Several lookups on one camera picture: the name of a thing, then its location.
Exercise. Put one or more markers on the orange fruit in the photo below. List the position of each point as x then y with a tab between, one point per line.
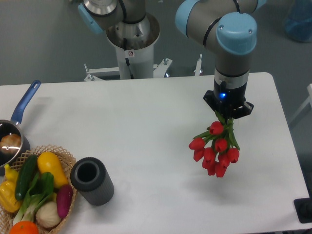
24	227

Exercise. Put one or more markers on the yellow squash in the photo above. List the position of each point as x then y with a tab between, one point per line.
49	162

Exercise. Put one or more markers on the red tulip bouquet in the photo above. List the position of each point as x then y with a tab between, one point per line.
217	147

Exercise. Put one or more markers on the green cucumber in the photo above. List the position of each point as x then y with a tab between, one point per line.
25	176

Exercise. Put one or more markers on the blue handled saucepan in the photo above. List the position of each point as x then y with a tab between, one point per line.
12	126

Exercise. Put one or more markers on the blue translucent container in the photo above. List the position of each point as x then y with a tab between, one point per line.
298	22

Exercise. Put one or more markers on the black device at table edge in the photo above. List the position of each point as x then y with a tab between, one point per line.
303	207

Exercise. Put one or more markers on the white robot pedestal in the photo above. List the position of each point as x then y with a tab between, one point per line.
134	47

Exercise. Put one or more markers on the green bok choy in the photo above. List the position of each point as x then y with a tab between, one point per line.
41	188

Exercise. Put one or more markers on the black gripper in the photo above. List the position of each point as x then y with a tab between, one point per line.
228	97

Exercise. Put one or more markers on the yellow bell pepper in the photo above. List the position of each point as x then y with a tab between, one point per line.
7	190

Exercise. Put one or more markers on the dark grey ribbed vase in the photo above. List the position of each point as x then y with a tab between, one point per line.
90	177

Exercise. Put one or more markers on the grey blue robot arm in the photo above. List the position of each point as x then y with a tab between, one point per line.
224	27

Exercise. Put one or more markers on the purple eggplant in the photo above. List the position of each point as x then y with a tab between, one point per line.
64	197

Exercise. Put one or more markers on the white garlic bulb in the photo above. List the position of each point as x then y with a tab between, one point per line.
47	215

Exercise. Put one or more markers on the woven bamboo basket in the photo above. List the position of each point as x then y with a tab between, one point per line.
67	161

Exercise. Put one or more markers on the brown bread bun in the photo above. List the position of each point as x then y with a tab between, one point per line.
10	144

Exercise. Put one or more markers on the white frame at right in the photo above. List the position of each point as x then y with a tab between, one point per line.
302	110

